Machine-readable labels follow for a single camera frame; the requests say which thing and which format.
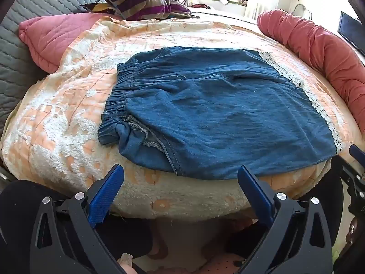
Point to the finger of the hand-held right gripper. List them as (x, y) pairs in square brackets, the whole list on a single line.
[(358, 151)]

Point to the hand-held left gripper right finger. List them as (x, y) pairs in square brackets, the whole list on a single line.
[(255, 189)]

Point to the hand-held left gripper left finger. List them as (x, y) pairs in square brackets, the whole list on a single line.
[(107, 189)]

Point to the blue denim pants lace hem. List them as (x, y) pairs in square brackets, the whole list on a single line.
[(214, 105)]

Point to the person's left hand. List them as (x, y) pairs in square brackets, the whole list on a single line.
[(126, 264)]

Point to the person's black trousers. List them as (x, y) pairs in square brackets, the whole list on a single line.
[(17, 194)]

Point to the orange and white fleece blanket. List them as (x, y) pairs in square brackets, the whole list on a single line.
[(71, 105)]

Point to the red rolled quilt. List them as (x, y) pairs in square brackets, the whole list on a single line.
[(313, 48)]

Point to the dark flat screen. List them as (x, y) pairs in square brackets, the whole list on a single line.
[(348, 27)]

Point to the white clothes hanger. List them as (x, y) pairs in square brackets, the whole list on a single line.
[(303, 7)]

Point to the pink quilted pillow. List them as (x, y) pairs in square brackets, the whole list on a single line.
[(48, 40)]

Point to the purple striped cloth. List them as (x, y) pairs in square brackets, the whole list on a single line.
[(142, 2)]

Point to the grey quilted cover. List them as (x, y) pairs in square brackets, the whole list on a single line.
[(42, 0)]

